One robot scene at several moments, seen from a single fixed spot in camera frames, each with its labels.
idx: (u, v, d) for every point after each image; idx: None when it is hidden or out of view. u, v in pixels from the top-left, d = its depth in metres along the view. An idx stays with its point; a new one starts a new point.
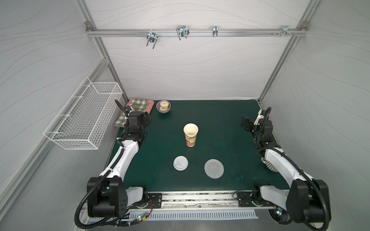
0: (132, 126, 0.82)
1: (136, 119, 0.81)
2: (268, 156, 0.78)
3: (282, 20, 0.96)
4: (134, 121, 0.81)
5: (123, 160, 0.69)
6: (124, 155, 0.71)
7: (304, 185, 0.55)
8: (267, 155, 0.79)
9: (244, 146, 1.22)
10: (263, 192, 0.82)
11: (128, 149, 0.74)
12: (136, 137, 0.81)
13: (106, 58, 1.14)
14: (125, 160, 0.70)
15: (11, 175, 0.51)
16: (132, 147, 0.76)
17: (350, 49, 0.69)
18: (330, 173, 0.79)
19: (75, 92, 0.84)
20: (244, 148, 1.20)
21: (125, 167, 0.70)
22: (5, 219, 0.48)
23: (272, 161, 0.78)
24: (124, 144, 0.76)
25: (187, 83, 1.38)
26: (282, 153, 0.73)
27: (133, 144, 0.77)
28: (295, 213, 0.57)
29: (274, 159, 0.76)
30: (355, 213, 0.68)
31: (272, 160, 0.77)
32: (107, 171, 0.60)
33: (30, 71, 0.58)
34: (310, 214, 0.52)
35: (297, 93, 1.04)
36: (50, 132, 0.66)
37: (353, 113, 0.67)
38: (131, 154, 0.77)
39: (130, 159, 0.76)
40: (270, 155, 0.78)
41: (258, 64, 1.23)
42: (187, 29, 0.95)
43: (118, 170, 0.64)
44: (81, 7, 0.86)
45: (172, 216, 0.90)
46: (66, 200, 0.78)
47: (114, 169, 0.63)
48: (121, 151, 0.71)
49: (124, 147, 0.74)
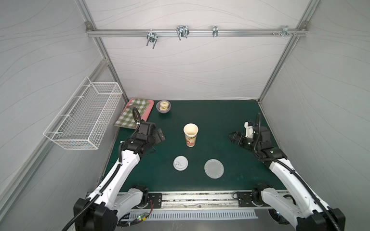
0: (140, 134, 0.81)
1: (148, 126, 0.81)
2: (275, 169, 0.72)
3: (282, 20, 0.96)
4: (145, 129, 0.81)
5: (116, 181, 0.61)
6: (119, 173, 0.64)
7: (323, 218, 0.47)
8: (273, 167, 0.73)
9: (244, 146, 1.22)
10: (263, 196, 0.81)
11: (126, 164, 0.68)
12: (139, 145, 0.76)
13: (106, 58, 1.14)
14: (120, 178, 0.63)
15: (10, 175, 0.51)
16: (130, 162, 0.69)
17: (350, 49, 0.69)
18: (330, 174, 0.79)
19: (75, 92, 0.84)
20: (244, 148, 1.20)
21: (118, 186, 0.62)
22: (5, 219, 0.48)
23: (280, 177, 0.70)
24: (122, 158, 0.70)
25: (187, 83, 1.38)
26: (292, 171, 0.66)
27: (132, 157, 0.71)
28: None
29: (283, 176, 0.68)
30: (355, 213, 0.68)
31: (279, 176, 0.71)
32: (94, 196, 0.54)
33: (30, 71, 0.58)
34: None
35: (297, 93, 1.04)
36: (50, 132, 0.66)
37: (353, 114, 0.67)
38: (129, 169, 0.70)
39: (127, 174, 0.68)
40: (276, 169, 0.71)
41: (258, 64, 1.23)
42: (187, 29, 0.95)
43: (109, 193, 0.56)
44: (81, 6, 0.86)
45: (172, 216, 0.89)
46: (66, 201, 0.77)
47: (104, 193, 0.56)
48: (116, 167, 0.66)
49: (121, 163, 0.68)
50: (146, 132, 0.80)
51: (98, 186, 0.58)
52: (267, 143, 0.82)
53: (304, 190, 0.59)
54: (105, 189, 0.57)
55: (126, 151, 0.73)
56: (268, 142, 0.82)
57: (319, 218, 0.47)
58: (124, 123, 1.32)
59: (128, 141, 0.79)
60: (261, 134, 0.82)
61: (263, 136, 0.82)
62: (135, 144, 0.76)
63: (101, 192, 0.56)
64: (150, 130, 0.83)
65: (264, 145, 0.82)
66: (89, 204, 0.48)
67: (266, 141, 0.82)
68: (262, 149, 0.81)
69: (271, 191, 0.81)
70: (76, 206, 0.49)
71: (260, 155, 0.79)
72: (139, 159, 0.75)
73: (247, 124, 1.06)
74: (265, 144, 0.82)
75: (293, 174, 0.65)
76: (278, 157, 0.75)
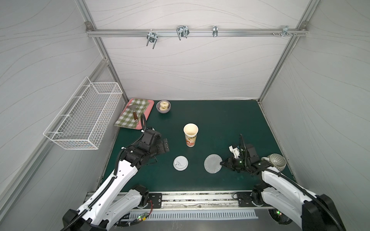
0: (143, 142, 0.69)
1: (152, 136, 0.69)
2: (265, 178, 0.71)
3: (282, 20, 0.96)
4: (148, 137, 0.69)
5: (108, 195, 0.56)
6: (112, 187, 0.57)
7: (313, 206, 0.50)
8: (264, 177, 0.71)
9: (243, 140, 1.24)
10: (265, 198, 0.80)
11: (121, 177, 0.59)
12: (139, 156, 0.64)
13: (106, 58, 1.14)
14: (112, 191, 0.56)
15: (11, 175, 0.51)
16: (126, 175, 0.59)
17: (350, 49, 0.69)
18: (330, 174, 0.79)
19: (75, 92, 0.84)
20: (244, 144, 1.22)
21: (111, 199, 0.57)
22: (5, 219, 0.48)
23: (273, 184, 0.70)
24: (118, 169, 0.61)
25: (187, 83, 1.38)
26: (278, 173, 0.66)
27: (128, 169, 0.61)
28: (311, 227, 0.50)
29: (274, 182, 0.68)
30: (354, 212, 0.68)
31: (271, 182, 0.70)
32: (82, 211, 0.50)
33: (30, 71, 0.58)
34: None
35: (297, 92, 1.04)
36: (50, 132, 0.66)
37: (353, 113, 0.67)
38: (125, 181, 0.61)
39: (124, 185, 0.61)
40: (268, 177, 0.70)
41: (257, 64, 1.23)
42: (187, 29, 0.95)
43: (97, 210, 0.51)
44: (81, 6, 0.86)
45: (172, 216, 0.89)
46: (65, 201, 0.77)
47: (93, 208, 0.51)
48: (111, 180, 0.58)
49: (116, 175, 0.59)
50: (149, 142, 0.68)
51: (89, 198, 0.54)
52: (256, 157, 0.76)
53: (292, 186, 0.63)
54: (95, 203, 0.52)
55: (124, 162, 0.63)
56: (256, 156, 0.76)
57: (310, 207, 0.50)
58: (124, 123, 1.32)
59: (127, 149, 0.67)
60: (247, 151, 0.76)
61: (249, 152, 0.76)
62: (135, 154, 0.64)
63: (91, 207, 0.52)
64: (154, 140, 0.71)
65: (253, 160, 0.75)
66: (76, 218, 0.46)
67: (253, 156, 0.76)
68: (252, 164, 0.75)
69: (270, 190, 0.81)
70: (65, 217, 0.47)
71: (251, 170, 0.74)
72: (137, 171, 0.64)
73: (231, 147, 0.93)
74: (254, 159, 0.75)
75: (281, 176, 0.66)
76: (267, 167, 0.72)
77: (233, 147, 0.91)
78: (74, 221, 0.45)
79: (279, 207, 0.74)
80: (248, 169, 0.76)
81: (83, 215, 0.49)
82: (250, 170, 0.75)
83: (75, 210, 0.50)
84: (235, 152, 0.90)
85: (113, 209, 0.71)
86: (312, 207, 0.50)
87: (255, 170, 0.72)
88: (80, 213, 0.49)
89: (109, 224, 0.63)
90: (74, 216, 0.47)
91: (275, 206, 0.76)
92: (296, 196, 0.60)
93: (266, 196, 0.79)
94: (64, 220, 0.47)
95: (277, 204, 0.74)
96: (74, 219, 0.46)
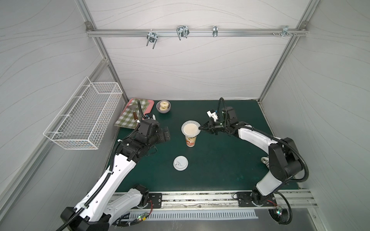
0: (140, 134, 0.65)
1: (149, 126, 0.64)
2: (241, 134, 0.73)
3: (282, 20, 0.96)
4: (145, 129, 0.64)
5: (105, 191, 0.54)
6: (108, 184, 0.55)
7: (278, 146, 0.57)
8: (241, 134, 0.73)
9: (221, 103, 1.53)
10: (260, 190, 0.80)
11: (118, 173, 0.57)
12: (136, 149, 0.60)
13: (106, 58, 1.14)
14: (110, 188, 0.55)
15: (11, 175, 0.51)
16: (123, 171, 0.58)
17: (350, 49, 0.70)
18: (330, 173, 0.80)
19: (75, 92, 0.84)
20: (221, 107, 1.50)
21: (109, 195, 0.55)
22: (5, 219, 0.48)
23: (248, 139, 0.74)
24: (114, 163, 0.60)
25: (186, 83, 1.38)
26: (252, 128, 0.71)
27: (125, 164, 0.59)
28: (274, 167, 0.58)
29: (248, 136, 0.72)
30: (354, 212, 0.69)
31: (246, 137, 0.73)
32: (79, 209, 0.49)
33: (30, 71, 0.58)
34: (283, 170, 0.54)
35: (297, 92, 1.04)
36: (50, 132, 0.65)
37: (353, 113, 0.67)
38: (123, 176, 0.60)
39: (121, 181, 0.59)
40: (244, 134, 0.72)
41: (257, 64, 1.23)
42: (187, 29, 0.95)
43: (94, 207, 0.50)
44: (81, 6, 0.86)
45: (171, 216, 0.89)
46: (66, 200, 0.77)
47: (90, 206, 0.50)
48: (106, 176, 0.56)
49: (112, 171, 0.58)
50: (146, 133, 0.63)
51: (86, 196, 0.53)
52: (234, 119, 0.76)
53: (262, 135, 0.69)
54: (91, 201, 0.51)
55: (121, 157, 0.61)
56: (235, 118, 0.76)
57: (275, 148, 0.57)
58: (124, 123, 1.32)
59: (124, 141, 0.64)
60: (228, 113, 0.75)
61: (229, 114, 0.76)
62: (131, 147, 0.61)
63: (88, 205, 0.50)
64: (152, 130, 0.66)
65: (232, 121, 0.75)
66: (74, 216, 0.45)
67: (232, 117, 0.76)
68: (231, 125, 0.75)
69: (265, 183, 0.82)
70: (63, 215, 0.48)
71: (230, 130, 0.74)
72: (134, 165, 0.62)
73: (209, 112, 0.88)
74: (233, 120, 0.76)
75: (254, 130, 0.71)
76: (242, 123, 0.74)
77: (212, 111, 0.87)
78: (71, 220, 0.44)
79: (272, 190, 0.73)
80: (226, 130, 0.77)
81: (79, 213, 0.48)
82: (228, 130, 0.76)
83: (73, 207, 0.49)
84: (213, 116, 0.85)
85: (115, 204, 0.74)
86: (277, 147, 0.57)
87: (232, 129, 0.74)
88: (77, 211, 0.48)
89: (111, 220, 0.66)
90: (71, 214, 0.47)
91: (269, 190, 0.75)
92: (265, 142, 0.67)
93: (261, 187, 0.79)
94: (62, 218, 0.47)
95: (269, 186, 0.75)
96: (72, 217, 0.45)
